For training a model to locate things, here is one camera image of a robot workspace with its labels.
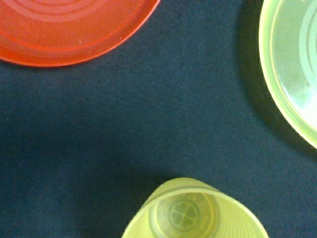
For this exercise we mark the red plastic plate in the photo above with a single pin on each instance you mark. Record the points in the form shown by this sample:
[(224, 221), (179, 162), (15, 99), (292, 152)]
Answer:
[(52, 33)]

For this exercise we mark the black tablecloth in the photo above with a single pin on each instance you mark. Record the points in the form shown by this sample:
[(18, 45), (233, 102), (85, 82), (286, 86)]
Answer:
[(82, 147)]

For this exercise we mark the yellow plastic cup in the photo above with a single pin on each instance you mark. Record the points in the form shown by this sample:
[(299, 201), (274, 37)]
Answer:
[(189, 208)]

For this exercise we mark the yellow plastic plate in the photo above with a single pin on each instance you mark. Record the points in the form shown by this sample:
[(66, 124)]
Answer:
[(288, 54)]

